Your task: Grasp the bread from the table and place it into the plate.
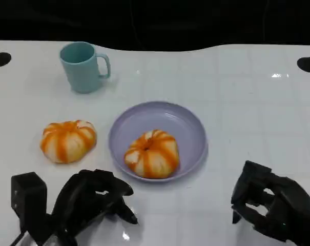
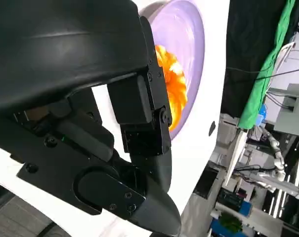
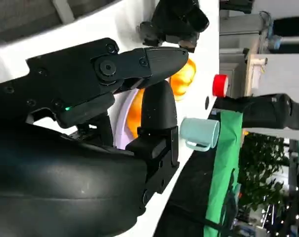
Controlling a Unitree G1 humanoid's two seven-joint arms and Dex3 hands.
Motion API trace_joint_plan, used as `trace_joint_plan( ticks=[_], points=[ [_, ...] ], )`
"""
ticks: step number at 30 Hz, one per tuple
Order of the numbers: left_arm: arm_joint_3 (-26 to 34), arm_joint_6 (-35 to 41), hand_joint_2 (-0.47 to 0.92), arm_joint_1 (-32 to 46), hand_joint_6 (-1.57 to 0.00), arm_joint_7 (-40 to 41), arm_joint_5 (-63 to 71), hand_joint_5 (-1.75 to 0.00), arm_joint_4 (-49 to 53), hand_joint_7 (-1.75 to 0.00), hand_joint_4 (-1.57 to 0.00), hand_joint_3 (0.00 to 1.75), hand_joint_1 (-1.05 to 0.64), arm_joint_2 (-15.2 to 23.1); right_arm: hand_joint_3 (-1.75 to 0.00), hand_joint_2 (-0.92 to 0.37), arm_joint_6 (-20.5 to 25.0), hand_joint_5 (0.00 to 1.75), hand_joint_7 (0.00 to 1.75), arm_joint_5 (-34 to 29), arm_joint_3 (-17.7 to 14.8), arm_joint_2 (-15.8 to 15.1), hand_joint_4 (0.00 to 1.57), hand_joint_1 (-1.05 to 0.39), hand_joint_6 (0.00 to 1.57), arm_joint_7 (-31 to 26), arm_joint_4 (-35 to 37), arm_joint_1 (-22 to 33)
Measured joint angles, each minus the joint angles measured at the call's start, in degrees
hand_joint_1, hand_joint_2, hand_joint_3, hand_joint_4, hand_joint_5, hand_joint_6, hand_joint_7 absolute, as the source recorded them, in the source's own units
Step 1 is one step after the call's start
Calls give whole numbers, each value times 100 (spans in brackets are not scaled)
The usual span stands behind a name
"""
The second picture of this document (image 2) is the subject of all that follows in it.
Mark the black cloth backdrop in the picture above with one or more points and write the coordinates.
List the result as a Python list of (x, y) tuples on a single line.
[(238, 37)]

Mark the grey metal beam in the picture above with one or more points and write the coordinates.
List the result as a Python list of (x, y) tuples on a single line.
[(275, 184)]

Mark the green cloth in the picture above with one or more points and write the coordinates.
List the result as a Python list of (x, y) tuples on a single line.
[(258, 98)]

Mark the small green potted plant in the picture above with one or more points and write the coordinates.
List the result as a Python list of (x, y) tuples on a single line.
[(229, 222)]

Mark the blue storage box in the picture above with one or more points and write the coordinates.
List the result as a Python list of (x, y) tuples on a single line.
[(244, 208)]

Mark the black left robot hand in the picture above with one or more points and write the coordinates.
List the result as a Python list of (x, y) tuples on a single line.
[(53, 49)]

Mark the white slanted board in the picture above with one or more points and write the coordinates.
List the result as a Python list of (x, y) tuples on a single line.
[(235, 158)]

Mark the grey machine box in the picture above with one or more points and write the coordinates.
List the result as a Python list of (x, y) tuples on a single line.
[(295, 118)]

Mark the orange and white toy bread roll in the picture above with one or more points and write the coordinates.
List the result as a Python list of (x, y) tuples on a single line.
[(176, 81)]

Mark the blue plastic object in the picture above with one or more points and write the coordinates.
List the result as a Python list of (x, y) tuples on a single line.
[(261, 116)]

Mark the lilac plate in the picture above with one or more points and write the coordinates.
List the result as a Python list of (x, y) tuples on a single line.
[(188, 37)]

